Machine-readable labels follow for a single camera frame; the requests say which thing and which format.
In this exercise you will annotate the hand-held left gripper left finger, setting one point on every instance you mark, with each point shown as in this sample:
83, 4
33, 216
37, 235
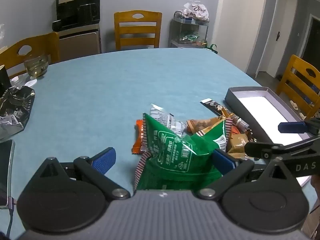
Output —
105, 161

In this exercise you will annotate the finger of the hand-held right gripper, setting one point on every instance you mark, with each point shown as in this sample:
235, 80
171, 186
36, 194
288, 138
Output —
292, 127
260, 150

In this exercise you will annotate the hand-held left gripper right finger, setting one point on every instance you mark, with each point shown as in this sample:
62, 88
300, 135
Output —
223, 161

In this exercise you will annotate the tan snack packet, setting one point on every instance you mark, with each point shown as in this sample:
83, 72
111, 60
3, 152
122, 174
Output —
237, 142

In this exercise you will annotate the orange snack packet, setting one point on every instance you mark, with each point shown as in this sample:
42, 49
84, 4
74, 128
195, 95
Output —
138, 140
234, 130

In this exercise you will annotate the grey cardboard box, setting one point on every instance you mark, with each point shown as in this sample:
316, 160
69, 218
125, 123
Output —
262, 112

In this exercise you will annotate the clear peanut snack packet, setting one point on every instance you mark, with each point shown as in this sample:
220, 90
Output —
200, 125

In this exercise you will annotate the green snack bag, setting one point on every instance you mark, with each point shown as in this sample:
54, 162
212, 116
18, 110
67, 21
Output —
175, 155

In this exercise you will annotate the black brown snack tube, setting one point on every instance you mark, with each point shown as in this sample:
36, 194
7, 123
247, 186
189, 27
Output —
220, 108

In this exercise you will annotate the silver white snack packet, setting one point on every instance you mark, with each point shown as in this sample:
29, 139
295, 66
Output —
162, 117

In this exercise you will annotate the group of slippers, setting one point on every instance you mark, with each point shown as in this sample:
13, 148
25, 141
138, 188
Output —
294, 104

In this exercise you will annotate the wooden chair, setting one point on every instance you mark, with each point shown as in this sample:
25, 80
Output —
37, 42
295, 65
125, 17

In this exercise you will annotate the dark entry door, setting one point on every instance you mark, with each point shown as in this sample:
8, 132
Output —
313, 42

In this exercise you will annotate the smartphone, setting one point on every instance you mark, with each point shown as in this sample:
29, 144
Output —
6, 172

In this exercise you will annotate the black foil bag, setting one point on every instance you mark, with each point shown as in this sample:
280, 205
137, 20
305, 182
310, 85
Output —
15, 110

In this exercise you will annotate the white lid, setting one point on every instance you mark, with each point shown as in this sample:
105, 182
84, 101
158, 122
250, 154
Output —
31, 82

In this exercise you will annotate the white door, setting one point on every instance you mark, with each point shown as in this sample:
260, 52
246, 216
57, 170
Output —
240, 30
280, 17

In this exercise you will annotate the glass bowl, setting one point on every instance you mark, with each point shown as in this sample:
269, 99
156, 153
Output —
36, 66

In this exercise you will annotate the glass trolley cart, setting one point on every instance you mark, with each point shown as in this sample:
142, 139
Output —
190, 30

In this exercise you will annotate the black kettle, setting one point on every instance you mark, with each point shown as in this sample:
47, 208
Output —
86, 12

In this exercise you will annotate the black water dispenser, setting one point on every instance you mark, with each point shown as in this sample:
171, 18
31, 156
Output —
75, 12

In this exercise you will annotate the white plastic bag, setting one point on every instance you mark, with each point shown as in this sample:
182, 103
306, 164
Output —
196, 10

